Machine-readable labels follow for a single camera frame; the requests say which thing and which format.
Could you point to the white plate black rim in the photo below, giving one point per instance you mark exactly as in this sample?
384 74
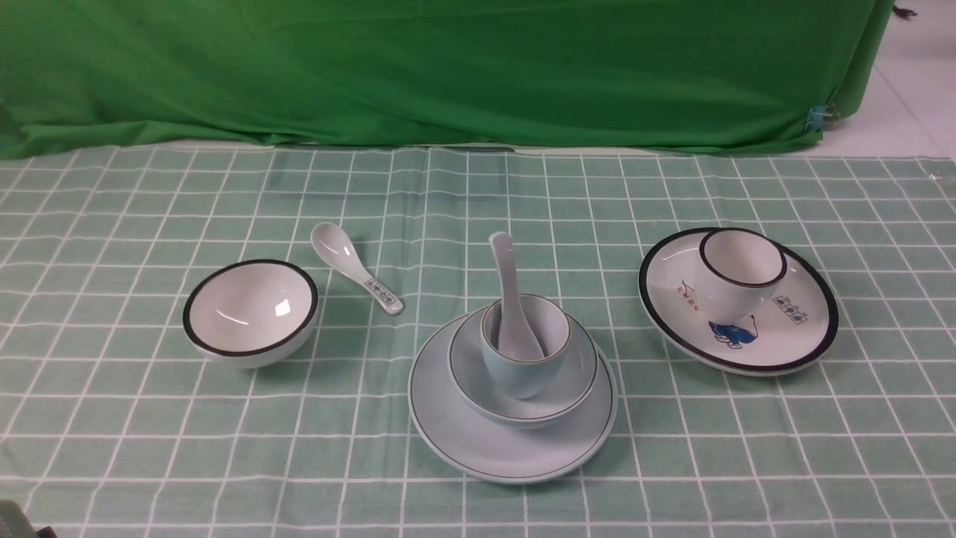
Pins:
788 332

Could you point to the pale blue large plate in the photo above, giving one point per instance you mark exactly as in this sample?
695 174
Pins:
478 446

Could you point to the white spoon printed handle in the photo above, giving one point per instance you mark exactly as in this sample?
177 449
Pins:
335 249

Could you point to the white bowl black rim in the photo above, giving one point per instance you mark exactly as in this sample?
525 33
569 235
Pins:
251 314

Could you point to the white cup black rim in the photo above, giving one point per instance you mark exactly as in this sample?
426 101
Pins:
737 271

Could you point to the green backdrop cloth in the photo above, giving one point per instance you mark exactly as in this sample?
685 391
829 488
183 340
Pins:
699 77

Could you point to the pale blue cup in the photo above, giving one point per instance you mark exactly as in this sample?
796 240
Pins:
523 380

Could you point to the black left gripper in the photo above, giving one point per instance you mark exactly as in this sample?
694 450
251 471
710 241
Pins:
15 523

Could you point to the blue binder clip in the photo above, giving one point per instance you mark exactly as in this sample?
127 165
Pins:
817 119

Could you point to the green checkered tablecloth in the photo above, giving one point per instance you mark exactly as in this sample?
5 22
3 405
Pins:
115 425

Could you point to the pale blue plain spoon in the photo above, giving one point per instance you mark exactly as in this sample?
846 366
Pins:
516 338

